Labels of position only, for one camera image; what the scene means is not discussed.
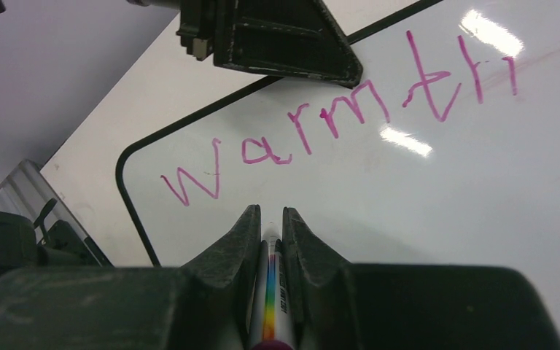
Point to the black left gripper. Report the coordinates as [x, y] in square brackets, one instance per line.
[299, 39]

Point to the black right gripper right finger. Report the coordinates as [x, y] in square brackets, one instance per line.
[337, 304]

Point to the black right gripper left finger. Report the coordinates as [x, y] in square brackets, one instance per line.
[200, 305]

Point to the magenta whiteboard marker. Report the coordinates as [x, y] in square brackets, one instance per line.
[271, 324]

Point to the black framed whiteboard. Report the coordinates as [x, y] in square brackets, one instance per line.
[447, 152]

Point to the aluminium frame rail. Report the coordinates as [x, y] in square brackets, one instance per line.
[27, 193]

